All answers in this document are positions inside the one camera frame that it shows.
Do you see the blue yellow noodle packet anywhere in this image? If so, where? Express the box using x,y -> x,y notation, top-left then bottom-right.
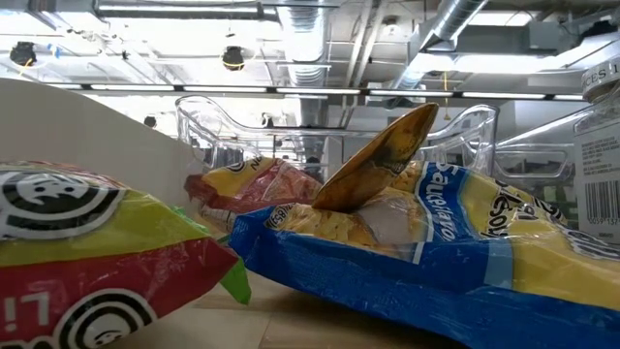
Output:
227,160 -> 620,349

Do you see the black round ceiling lamp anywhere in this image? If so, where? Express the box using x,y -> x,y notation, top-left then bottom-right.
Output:
221,46 -> 246,73
9,41 -> 38,68

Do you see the white rectangular tray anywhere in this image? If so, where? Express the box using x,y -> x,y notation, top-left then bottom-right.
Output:
0,77 -> 204,214

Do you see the narrow clear plastic container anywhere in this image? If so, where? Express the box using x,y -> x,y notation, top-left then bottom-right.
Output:
488,104 -> 620,232

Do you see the wide clear plastic container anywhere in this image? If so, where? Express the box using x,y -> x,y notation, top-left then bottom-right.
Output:
173,94 -> 500,214

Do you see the long ceiling light strip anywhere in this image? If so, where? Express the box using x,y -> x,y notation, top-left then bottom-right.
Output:
46,82 -> 585,102

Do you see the silver ribbed ventilation duct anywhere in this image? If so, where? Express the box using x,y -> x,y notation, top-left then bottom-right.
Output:
278,0 -> 335,88

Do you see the red yellow noodle packet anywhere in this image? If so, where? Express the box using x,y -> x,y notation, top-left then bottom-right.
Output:
183,156 -> 325,234

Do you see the spice jar with white lid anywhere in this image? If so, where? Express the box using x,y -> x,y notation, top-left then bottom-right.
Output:
573,55 -> 620,245

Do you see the green pink noodle packet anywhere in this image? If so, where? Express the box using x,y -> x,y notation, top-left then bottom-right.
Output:
0,161 -> 252,349

